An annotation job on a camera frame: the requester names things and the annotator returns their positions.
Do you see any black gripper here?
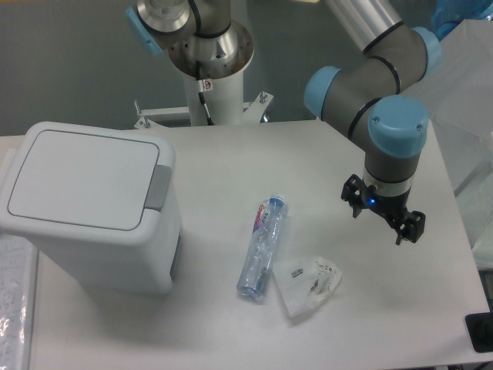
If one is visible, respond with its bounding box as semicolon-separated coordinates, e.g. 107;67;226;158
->
340;174;426;245

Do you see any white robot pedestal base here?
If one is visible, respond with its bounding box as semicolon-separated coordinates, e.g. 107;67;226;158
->
134;71;273;130

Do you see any crumpled clear plastic bag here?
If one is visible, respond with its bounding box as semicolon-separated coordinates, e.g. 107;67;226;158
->
273;256;342;318

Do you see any bubble wrap sheet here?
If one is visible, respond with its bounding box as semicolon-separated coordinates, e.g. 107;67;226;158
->
1;234;39;369

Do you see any black device at edge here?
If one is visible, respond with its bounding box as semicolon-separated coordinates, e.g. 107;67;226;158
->
465;312;492;353

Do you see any white trash can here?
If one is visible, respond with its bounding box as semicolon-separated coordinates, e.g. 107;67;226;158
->
1;122;182;294

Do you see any clear plastic water bottle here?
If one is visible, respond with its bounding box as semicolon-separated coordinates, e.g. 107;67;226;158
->
236;193;289;301

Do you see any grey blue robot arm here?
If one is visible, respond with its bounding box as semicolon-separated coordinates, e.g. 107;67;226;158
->
126;1;441;243

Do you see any black cable on pedestal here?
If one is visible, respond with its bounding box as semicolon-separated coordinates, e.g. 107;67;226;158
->
195;61;215;126

